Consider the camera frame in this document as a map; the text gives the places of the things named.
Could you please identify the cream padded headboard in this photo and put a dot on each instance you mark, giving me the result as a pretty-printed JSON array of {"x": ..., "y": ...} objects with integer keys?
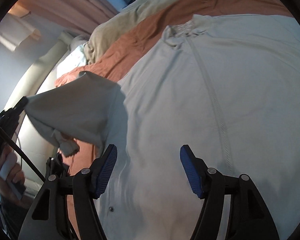
[{"x": 38, "y": 78}]

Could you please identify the pink curtain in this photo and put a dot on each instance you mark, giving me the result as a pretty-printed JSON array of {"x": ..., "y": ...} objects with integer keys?
[{"x": 79, "y": 16}]

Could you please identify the large white jacket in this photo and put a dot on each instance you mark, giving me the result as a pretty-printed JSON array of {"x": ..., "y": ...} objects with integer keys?
[{"x": 272, "y": 158}]

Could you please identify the beige duvet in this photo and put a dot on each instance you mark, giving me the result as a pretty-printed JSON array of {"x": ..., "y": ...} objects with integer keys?
[{"x": 107, "y": 33}]

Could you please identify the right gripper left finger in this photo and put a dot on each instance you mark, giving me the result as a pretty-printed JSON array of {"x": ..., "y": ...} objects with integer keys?
[{"x": 64, "y": 206}]

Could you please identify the orange blanket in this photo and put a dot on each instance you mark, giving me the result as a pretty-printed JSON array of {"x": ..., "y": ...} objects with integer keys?
[{"x": 190, "y": 17}]

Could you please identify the white pillow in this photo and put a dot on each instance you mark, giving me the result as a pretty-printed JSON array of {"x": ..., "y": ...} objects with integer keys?
[{"x": 74, "y": 57}]

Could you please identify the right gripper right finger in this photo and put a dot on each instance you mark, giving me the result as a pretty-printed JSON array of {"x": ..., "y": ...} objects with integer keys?
[{"x": 249, "y": 217}]

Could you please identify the person's left hand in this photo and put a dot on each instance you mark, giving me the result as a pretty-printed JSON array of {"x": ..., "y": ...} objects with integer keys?
[{"x": 15, "y": 175}]

